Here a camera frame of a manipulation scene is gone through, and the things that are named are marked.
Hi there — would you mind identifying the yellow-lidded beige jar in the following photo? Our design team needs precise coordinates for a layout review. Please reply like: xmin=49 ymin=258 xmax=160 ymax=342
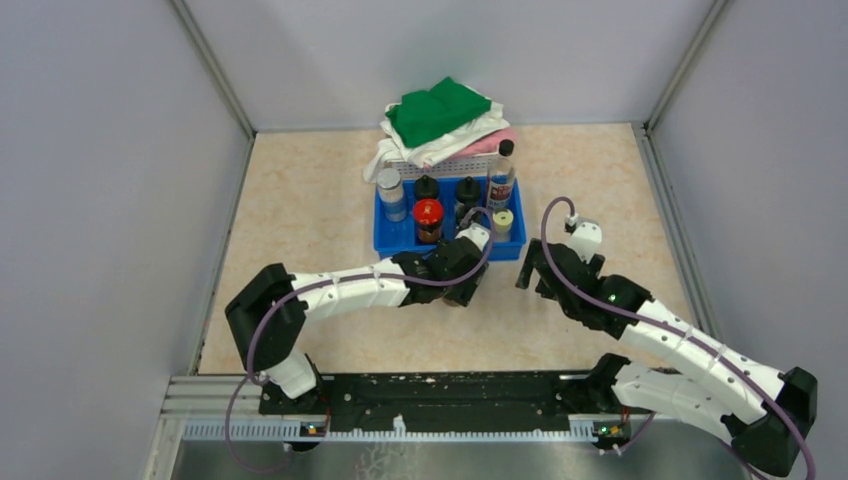
xmin=492 ymin=208 xmax=514 ymax=243

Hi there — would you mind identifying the red-lidded jar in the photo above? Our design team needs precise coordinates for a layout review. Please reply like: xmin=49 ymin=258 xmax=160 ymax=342
xmin=412 ymin=198 xmax=444 ymax=244

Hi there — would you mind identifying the small black cap bottle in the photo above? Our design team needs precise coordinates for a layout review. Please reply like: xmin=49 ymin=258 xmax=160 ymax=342
xmin=454 ymin=209 xmax=476 ymax=238

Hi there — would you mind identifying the blue plastic divided tray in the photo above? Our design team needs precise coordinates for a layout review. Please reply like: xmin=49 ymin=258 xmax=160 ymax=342
xmin=373 ymin=177 xmax=527 ymax=262

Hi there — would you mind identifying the black-capped squeeze bottle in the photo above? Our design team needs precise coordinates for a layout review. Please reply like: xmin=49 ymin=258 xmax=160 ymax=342
xmin=413 ymin=175 xmax=440 ymax=202
xmin=454 ymin=176 xmax=481 ymax=216

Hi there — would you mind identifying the tall dark sauce bottle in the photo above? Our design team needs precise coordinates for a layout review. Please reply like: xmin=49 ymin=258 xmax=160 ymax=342
xmin=485 ymin=140 xmax=516 ymax=211

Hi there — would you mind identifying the silver-lidded clear shaker bottle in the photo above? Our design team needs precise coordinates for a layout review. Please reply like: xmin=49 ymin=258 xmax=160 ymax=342
xmin=376 ymin=168 xmax=407 ymax=222

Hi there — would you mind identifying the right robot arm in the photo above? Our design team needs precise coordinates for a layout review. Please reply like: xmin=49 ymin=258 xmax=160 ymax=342
xmin=516 ymin=238 xmax=818 ymax=479

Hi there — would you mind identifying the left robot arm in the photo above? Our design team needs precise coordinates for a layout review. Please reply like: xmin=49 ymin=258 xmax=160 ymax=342
xmin=225 ymin=225 xmax=493 ymax=414

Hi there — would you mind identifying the white plastic basket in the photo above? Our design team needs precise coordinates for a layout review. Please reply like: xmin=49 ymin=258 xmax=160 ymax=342
xmin=386 ymin=152 xmax=498 ymax=179

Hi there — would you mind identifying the pink folded cloth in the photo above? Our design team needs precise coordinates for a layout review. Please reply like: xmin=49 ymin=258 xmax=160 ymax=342
xmin=450 ymin=127 xmax=517 ymax=160

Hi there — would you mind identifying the white folded cloth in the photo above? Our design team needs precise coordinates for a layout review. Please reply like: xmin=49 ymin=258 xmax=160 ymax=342
xmin=362 ymin=101 xmax=512 ymax=183

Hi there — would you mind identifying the green folded cloth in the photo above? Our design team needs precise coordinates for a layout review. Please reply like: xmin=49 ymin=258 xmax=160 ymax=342
xmin=385 ymin=77 xmax=492 ymax=149

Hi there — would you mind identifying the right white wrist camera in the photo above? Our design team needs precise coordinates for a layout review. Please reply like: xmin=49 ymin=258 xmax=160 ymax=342
xmin=565 ymin=218 xmax=603 ymax=264

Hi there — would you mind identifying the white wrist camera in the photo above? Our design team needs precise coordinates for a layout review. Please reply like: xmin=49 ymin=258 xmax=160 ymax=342
xmin=455 ymin=223 xmax=491 ymax=251
xmin=565 ymin=218 xmax=603 ymax=264

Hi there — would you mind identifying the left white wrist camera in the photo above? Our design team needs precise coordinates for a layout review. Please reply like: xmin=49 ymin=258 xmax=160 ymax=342
xmin=455 ymin=223 xmax=491 ymax=251

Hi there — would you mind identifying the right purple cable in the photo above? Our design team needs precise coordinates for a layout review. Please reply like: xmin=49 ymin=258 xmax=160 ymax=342
xmin=540 ymin=196 xmax=819 ymax=480

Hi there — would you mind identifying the purple cable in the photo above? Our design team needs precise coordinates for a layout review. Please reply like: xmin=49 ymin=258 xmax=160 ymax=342
xmin=223 ymin=206 xmax=497 ymax=476
xmin=540 ymin=196 xmax=819 ymax=480

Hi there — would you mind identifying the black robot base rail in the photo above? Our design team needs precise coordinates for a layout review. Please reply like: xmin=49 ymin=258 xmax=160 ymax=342
xmin=162 ymin=370 xmax=670 ymax=444

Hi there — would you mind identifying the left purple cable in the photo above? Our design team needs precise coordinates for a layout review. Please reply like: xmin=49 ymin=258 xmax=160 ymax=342
xmin=223 ymin=206 xmax=497 ymax=476

